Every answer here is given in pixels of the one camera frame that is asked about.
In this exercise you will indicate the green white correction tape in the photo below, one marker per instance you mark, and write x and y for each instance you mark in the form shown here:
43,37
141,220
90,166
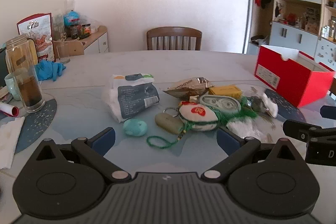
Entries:
220,103

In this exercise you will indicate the red flower decoration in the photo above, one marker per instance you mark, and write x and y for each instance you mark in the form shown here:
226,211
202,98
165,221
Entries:
292,18

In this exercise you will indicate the green label jar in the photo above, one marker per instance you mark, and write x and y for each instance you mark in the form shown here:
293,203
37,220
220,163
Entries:
86,29

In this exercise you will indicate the white tissue packet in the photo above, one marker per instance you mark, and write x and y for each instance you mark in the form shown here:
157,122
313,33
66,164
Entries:
131,98

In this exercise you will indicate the crumpled clear plastic bag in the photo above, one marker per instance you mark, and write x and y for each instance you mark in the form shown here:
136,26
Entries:
90,20

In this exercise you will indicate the embroidered sachet with green tassel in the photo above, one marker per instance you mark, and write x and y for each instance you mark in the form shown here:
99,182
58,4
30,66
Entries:
197,119

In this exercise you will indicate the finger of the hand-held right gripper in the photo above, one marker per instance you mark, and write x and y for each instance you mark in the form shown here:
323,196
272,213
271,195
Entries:
328,111
294,129

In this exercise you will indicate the glass of brown tea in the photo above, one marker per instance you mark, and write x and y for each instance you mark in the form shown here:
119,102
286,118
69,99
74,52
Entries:
30,92

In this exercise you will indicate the small yellow box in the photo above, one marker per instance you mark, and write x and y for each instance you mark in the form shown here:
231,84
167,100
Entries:
225,91

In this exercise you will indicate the white fluffy pompom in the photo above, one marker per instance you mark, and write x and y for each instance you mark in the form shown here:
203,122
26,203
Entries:
242,128

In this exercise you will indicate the red white rolled paper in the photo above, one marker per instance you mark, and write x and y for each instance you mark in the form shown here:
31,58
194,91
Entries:
8,109

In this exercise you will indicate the white paper napkin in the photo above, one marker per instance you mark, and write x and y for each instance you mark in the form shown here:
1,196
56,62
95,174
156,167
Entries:
8,142

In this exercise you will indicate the white wooden sideboard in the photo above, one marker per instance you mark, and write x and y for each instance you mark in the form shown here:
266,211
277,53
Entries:
98,43

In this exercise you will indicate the light wooden stand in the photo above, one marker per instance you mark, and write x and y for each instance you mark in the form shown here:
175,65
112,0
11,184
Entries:
76,48

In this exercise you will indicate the dark glass jar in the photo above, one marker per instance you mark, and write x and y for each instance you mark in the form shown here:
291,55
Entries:
74,32

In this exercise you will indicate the red white snack bag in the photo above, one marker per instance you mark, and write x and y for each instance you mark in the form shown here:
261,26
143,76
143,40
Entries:
39,27

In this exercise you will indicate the dark wooden slatted chair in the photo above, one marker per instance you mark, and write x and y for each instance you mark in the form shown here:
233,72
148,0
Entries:
173,33

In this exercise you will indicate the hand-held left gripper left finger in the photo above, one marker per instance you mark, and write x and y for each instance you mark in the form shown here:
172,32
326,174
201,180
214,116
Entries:
105,138

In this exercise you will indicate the blue rubber gloves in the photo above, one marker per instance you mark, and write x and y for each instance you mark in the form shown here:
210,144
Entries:
48,70

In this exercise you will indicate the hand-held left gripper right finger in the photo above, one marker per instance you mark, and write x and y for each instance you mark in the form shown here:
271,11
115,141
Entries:
226,138

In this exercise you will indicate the pale green mug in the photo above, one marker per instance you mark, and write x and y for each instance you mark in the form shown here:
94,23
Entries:
10,87

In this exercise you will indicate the brown snack packet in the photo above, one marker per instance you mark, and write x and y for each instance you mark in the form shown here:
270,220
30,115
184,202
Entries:
183,87

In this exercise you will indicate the red cardboard box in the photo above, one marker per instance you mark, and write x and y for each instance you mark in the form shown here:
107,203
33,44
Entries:
283,77

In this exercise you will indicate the clear glass tumbler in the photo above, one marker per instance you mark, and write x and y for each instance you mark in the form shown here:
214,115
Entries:
63,54

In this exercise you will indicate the tall glass jar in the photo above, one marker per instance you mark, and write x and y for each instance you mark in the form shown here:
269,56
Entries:
18,56

